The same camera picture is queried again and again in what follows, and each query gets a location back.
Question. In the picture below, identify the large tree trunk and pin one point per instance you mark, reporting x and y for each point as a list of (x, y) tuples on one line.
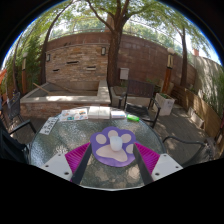
[(114, 56)]

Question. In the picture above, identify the black metal armchair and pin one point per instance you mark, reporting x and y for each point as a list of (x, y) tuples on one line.
[(200, 150), (11, 146)]

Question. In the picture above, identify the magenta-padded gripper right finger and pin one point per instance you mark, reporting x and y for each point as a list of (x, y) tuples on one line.
[(146, 157)]

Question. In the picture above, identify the white wall utility box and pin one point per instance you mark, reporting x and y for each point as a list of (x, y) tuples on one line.
[(124, 74)]

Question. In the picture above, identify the black wall lamp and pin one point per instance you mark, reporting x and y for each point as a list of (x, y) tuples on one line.
[(103, 51), (48, 57)]

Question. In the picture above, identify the wooden slat fence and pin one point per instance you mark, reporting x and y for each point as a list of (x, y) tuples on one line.
[(203, 110)]

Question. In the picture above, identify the small white box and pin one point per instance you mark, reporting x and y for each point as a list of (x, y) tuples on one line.
[(118, 114)]

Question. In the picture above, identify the colourful printed sheet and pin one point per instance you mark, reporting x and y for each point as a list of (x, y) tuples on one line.
[(74, 115)]

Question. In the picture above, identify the orange canopy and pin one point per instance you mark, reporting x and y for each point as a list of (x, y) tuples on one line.
[(2, 76)]

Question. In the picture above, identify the black-and-white printed card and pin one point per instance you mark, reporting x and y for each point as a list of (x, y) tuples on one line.
[(49, 125)]

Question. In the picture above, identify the purple paw-shaped mouse pad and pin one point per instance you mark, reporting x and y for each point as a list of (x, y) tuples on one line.
[(110, 156)]

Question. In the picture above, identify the black mesh metal chair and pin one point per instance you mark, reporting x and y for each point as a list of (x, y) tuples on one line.
[(13, 106)]

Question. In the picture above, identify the slim leaning tree trunk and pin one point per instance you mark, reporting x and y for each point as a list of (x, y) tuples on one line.
[(44, 63)]

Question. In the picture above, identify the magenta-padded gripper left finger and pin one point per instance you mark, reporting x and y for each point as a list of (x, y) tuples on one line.
[(78, 157)]

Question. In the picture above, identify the stone raised basin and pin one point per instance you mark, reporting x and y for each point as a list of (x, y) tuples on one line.
[(63, 99)]

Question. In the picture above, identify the small green packet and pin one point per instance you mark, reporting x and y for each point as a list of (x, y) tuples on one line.
[(133, 118)]

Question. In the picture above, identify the thin dark tree trunk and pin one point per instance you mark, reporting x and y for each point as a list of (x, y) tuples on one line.
[(183, 63)]

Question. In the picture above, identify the white open booklet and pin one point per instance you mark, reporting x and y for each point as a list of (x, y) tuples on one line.
[(99, 112)]

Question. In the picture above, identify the wooden lamp post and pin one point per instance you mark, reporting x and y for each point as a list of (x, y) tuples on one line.
[(24, 76), (167, 78)]

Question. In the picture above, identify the wooden plank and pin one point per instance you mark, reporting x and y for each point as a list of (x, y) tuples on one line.
[(41, 88)]

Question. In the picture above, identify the dark wooden slatted armchair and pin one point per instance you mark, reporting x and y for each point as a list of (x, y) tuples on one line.
[(140, 90)]

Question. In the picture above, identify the low white planter box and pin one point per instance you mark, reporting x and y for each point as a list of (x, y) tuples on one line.
[(196, 118)]

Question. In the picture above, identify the white square planter box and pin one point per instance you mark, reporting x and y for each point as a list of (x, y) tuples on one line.
[(164, 105)]

